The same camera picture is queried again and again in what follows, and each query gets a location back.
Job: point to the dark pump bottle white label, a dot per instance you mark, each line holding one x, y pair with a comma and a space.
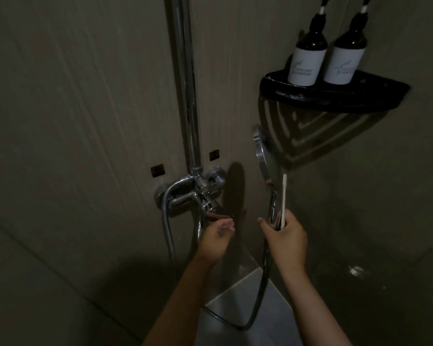
306, 63
344, 63

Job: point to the person's right forearm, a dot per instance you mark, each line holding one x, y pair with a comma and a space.
310, 309

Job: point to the round chrome shower head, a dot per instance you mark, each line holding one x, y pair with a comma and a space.
263, 158

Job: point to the black corner shelf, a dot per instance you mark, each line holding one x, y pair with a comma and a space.
371, 93

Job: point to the black rail wall bracket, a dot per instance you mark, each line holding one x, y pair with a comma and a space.
214, 155
157, 170

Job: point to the white toothbrush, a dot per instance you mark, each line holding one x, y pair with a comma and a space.
283, 201

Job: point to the person's left forearm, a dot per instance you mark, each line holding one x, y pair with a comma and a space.
177, 306

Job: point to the person's left hand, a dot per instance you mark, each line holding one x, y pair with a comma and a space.
214, 241

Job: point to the chrome shower mixer faucet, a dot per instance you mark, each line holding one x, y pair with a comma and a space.
195, 192

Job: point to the chrome shower riser rail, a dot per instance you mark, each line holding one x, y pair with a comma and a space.
187, 79

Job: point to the person's right hand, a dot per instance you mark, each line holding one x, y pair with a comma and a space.
287, 245

